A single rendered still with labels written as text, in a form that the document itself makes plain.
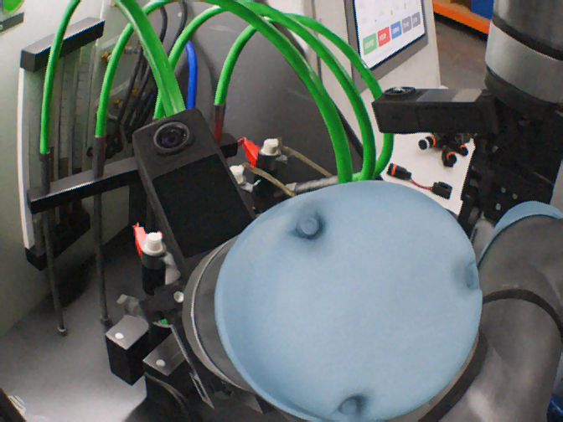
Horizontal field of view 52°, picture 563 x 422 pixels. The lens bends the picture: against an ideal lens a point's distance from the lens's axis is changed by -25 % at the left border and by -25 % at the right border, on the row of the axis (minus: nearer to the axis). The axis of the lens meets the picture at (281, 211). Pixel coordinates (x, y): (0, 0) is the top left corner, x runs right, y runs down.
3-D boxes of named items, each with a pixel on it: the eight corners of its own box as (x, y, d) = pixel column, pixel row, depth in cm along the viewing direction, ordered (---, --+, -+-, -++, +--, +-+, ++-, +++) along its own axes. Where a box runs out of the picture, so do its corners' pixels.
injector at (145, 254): (174, 388, 82) (173, 268, 70) (143, 370, 84) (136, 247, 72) (185, 378, 84) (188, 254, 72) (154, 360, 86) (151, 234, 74)
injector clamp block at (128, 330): (171, 435, 83) (167, 374, 75) (116, 399, 87) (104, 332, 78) (289, 316, 109) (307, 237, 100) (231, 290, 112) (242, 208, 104)
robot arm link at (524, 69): (484, 25, 40) (498, 12, 47) (476, 77, 43) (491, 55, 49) (570, 70, 38) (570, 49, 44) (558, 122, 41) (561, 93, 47)
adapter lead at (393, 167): (451, 194, 116) (453, 184, 115) (449, 201, 114) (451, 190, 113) (389, 169, 119) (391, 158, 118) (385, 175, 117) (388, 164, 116)
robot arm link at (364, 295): (384, 482, 18) (178, 304, 17) (292, 438, 28) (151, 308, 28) (536, 309, 20) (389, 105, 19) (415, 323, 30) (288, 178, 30)
